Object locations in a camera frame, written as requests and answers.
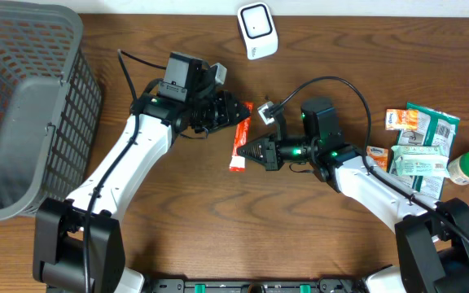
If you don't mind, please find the white barcode scanner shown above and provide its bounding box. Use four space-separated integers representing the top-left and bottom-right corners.
237 2 278 60

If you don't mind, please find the green white sponge package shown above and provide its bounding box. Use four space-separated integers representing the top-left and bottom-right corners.
388 103 460 199

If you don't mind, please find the mint green wipes packet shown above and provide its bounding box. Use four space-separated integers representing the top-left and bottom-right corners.
392 145 449 177

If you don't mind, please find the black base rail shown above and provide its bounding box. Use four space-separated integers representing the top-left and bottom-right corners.
141 278 369 293

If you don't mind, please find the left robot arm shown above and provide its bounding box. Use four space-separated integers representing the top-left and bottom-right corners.
33 52 250 293

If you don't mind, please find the grey plastic mesh basket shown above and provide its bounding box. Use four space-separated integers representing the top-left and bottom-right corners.
0 1 102 221

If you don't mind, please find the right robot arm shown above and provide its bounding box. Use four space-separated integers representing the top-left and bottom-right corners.
237 98 469 292

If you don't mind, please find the orange small box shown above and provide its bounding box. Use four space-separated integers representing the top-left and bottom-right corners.
385 109 419 130

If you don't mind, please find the orange white box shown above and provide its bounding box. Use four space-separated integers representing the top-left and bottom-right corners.
366 146 388 172

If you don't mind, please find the red sachet packet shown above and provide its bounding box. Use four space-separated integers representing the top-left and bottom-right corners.
229 116 251 173

